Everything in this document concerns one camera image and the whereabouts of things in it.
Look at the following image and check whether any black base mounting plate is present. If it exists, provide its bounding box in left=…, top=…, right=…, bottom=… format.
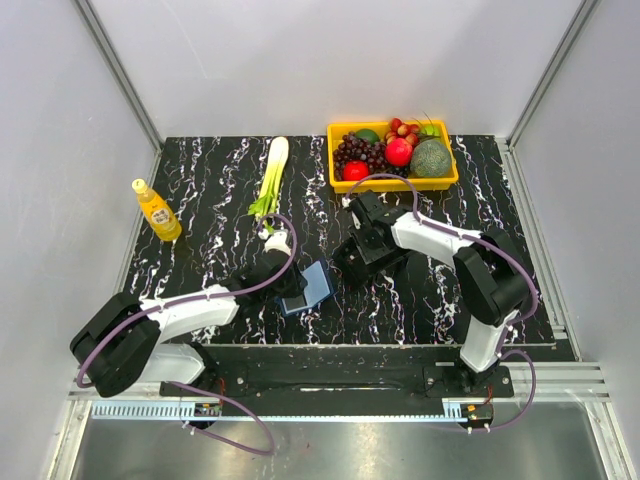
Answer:
left=159, top=360, right=516, bottom=401

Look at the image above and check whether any yellow juice bottle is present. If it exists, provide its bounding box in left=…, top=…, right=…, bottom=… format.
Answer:
left=131, top=179, right=182, bottom=242

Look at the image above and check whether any dark blueberry cluster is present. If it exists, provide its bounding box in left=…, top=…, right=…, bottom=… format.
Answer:
left=373, top=166, right=410, bottom=178

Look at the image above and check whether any red apple front left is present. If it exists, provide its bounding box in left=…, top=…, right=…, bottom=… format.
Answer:
left=341, top=160, right=370, bottom=182

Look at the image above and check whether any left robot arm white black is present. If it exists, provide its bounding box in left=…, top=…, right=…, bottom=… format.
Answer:
left=70, top=250, right=308, bottom=398

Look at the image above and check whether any green apple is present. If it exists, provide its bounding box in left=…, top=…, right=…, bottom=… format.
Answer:
left=418, top=123, right=442, bottom=141

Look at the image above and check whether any celery stalk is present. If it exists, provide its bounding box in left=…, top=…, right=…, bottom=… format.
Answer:
left=248, top=136, right=289, bottom=240

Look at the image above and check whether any yellow plastic fruit bin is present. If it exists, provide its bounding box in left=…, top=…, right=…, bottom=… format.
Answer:
left=327, top=119, right=459, bottom=194

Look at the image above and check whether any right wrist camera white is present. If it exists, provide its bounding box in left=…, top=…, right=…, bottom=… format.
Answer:
left=341, top=197, right=361, bottom=229

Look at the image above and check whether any black plastic card box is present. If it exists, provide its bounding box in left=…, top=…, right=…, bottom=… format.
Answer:
left=332, top=238, right=412, bottom=290

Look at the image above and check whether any red pink peach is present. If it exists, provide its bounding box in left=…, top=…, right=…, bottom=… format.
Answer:
left=385, top=138, right=413, bottom=167

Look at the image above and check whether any green avocado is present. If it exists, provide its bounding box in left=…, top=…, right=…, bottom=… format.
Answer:
left=355, top=128, right=380, bottom=144

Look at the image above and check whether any black card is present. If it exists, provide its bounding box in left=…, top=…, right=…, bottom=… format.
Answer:
left=281, top=295, right=307, bottom=315

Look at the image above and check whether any green netted melon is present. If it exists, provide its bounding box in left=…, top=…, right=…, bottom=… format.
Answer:
left=410, top=139, right=452, bottom=177

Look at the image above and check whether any red cherry cluster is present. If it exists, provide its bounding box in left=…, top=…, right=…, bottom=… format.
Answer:
left=384, top=117, right=421, bottom=146

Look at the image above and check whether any blue leather card holder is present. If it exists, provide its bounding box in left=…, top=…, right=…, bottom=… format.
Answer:
left=276, top=259, right=336, bottom=317

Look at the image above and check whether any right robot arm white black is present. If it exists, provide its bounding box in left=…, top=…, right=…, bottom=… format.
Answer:
left=334, top=191, right=537, bottom=396

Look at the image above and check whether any purple grape bunch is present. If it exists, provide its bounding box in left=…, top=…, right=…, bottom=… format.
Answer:
left=332, top=132, right=389, bottom=181

